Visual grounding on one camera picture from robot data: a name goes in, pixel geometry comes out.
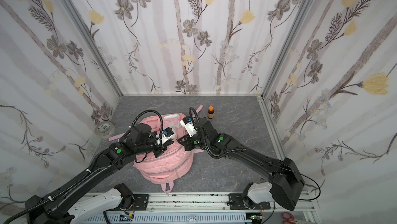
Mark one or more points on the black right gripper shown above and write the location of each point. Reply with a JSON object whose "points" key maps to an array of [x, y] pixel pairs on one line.
{"points": [[186, 141]]}

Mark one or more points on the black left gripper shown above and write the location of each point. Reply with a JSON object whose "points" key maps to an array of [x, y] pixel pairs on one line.
{"points": [[158, 149]]}

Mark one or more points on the pink student backpack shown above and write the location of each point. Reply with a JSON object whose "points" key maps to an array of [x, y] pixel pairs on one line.
{"points": [[167, 158]]}

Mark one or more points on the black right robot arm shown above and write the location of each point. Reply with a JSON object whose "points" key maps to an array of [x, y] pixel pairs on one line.
{"points": [[283, 181]]}

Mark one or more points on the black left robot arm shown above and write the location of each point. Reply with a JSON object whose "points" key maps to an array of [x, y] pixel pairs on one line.
{"points": [[54, 207]]}

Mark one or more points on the small brown orange-capped bottle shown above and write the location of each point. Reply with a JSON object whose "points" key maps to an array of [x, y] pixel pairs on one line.
{"points": [[210, 112]]}

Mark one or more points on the clear tape roll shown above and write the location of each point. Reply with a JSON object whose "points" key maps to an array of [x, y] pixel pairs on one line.
{"points": [[104, 129]]}

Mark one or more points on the red scissors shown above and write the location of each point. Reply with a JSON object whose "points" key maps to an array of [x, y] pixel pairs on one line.
{"points": [[288, 218]]}

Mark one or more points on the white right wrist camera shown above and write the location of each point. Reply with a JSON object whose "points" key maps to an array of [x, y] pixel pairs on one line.
{"points": [[187, 123]]}

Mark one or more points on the aluminium mounting rail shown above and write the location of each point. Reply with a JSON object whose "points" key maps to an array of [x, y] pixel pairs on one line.
{"points": [[183, 208]]}

